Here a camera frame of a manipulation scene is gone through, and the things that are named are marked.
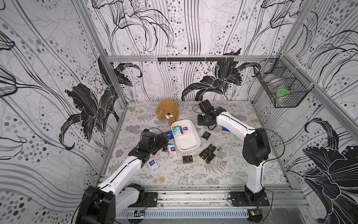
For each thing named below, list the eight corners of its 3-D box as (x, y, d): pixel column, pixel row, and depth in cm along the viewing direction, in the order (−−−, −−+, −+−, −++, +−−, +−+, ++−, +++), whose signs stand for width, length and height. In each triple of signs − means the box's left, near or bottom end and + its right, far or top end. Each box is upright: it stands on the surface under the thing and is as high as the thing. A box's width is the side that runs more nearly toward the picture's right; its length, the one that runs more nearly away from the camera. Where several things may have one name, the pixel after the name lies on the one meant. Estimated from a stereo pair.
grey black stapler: (205, 162, 88) (206, 159, 85) (217, 148, 94) (219, 146, 91) (209, 165, 87) (210, 162, 83) (221, 151, 93) (222, 148, 89)
